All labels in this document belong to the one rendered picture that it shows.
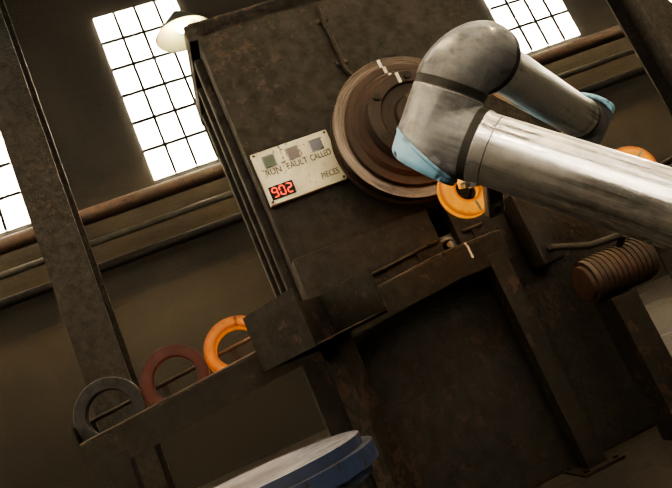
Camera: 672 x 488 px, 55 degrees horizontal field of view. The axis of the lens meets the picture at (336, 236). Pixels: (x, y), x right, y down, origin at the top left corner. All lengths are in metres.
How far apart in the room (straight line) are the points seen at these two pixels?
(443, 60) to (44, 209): 3.95
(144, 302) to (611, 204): 7.38
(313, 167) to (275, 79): 0.34
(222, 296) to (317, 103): 5.98
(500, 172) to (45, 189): 4.05
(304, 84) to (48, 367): 6.45
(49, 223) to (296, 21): 2.80
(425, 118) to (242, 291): 7.10
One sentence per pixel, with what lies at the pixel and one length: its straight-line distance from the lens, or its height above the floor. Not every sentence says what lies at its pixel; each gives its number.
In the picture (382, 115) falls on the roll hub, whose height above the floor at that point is 1.14.
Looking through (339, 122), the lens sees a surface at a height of 1.19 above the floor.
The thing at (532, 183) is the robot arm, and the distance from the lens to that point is 0.98.
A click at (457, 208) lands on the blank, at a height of 0.78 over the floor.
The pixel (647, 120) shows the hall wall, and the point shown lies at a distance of 10.41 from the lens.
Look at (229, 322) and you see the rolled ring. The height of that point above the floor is 0.76.
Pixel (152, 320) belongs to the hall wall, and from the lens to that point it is 8.05.
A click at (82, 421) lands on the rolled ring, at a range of 1.87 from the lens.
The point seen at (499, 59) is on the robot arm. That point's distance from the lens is 1.06.
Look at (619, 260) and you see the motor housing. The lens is 1.95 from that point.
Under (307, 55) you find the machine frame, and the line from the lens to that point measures 2.27.
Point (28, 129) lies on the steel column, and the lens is 4.98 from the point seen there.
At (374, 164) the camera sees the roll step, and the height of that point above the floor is 1.03.
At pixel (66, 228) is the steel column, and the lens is 4.66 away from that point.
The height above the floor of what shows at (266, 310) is 0.71.
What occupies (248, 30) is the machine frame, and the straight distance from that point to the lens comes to 2.31.
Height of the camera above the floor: 0.51
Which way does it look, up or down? 11 degrees up
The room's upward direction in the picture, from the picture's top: 24 degrees counter-clockwise
